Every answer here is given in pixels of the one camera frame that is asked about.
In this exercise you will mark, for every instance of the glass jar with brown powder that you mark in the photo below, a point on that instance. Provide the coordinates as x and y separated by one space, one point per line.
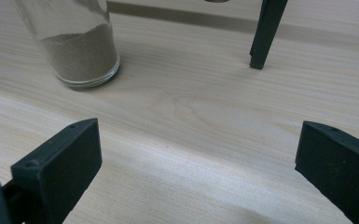
80 53

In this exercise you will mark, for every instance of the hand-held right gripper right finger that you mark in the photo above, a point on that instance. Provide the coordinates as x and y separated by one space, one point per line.
342 168

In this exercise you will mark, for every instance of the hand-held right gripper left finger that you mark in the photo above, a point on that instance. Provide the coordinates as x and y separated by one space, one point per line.
59 168

